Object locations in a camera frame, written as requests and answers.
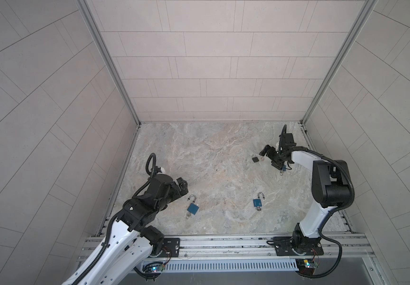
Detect black padlock with key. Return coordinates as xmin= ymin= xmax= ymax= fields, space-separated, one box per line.
xmin=251 ymin=155 xmax=260 ymax=163

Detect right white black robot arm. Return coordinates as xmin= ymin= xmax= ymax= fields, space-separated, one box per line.
xmin=259 ymin=125 xmax=355 ymax=256

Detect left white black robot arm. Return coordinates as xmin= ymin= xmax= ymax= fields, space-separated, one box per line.
xmin=65 ymin=153 xmax=188 ymax=285

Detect left blue padlock with key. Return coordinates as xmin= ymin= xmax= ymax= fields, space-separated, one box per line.
xmin=186 ymin=194 xmax=199 ymax=219

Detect blue padlock with key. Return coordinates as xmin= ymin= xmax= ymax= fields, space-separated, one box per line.
xmin=186 ymin=194 xmax=199 ymax=219
xmin=253 ymin=192 xmax=265 ymax=211

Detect right blue padlock with key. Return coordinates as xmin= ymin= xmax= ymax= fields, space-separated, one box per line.
xmin=253 ymin=192 xmax=265 ymax=211

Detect left green circuit board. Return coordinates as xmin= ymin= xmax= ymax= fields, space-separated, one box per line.
xmin=143 ymin=261 xmax=165 ymax=274

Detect white vent grille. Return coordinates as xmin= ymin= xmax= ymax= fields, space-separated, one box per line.
xmin=140 ymin=259 xmax=300 ymax=274

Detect right circuit board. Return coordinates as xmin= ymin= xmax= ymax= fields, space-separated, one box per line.
xmin=295 ymin=259 xmax=319 ymax=276

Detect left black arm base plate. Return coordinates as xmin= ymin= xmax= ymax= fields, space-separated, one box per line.
xmin=149 ymin=238 xmax=181 ymax=258

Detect aluminium mounting rail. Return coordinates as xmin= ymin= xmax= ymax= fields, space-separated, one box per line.
xmin=79 ymin=232 xmax=376 ymax=262

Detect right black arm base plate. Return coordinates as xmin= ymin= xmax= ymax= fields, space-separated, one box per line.
xmin=267 ymin=237 xmax=324 ymax=256

